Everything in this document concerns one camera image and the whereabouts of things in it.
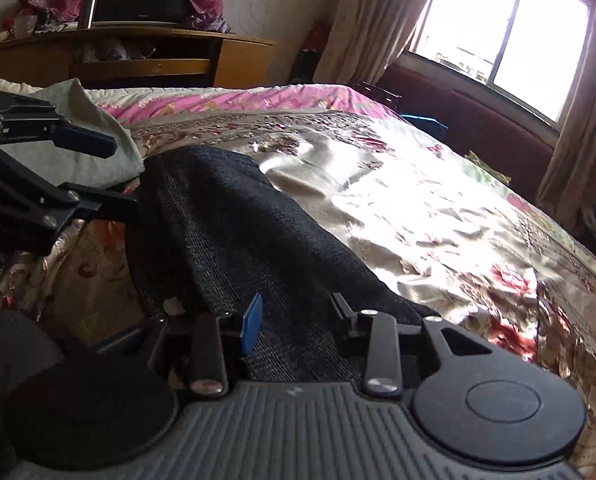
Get dark cloth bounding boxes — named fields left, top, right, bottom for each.
left=0, top=309, right=68, bottom=477

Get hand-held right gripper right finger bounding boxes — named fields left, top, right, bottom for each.
left=328, top=291, right=496, bottom=397

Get dark red window bench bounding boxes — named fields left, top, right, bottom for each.
left=377, top=51, right=560, bottom=202

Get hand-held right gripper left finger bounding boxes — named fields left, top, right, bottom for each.
left=98, top=292, right=265, bottom=396

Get purple satin cloth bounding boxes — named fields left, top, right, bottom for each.
left=182, top=12, right=232, bottom=34

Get green cloth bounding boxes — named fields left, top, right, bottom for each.
left=464, top=149, right=512, bottom=184

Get wooden desk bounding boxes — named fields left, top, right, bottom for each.
left=0, top=26, right=275, bottom=90

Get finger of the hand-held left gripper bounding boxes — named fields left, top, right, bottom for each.
left=0, top=88, right=118, bottom=160
left=0, top=140, right=140, bottom=257

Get dark grey pants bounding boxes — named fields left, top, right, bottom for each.
left=124, top=144, right=430, bottom=387

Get long beige curtain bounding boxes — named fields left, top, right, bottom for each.
left=534, top=0, right=596, bottom=222
left=312, top=0, right=445, bottom=87

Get dark pile of clothes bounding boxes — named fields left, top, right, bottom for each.
left=292, top=49, right=325, bottom=87

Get metal thermos bottle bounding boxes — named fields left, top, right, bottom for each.
left=77, top=0, right=101, bottom=29

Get floral satin bedspread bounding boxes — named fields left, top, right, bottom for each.
left=0, top=109, right=596, bottom=480

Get pink floral bed sheet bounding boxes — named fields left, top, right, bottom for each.
left=94, top=84, right=405, bottom=122

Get beige cloth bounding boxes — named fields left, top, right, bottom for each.
left=0, top=78, right=145, bottom=187

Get sliding glass window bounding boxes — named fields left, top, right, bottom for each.
left=407, top=0, right=596, bottom=127

